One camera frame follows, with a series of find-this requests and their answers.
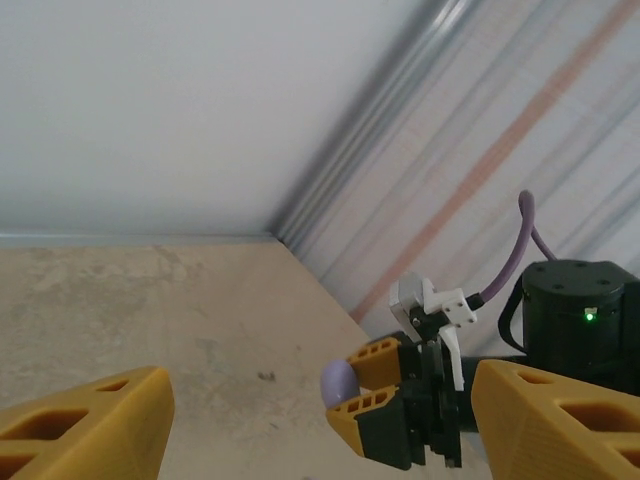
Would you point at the purple charging case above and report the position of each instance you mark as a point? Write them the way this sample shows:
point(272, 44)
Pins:
point(337, 382)

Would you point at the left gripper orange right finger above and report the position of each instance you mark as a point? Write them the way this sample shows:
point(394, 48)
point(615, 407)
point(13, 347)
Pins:
point(560, 435)

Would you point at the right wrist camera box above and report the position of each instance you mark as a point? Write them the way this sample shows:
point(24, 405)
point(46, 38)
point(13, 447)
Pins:
point(407, 300)

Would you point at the aluminium corner post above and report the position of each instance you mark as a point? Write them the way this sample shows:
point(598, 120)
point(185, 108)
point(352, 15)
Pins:
point(350, 120)

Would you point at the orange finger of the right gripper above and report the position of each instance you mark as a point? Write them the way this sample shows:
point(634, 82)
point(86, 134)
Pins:
point(385, 370)
point(370, 425)

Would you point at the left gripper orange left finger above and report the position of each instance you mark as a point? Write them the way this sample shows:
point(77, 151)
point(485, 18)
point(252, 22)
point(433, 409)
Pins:
point(90, 435)

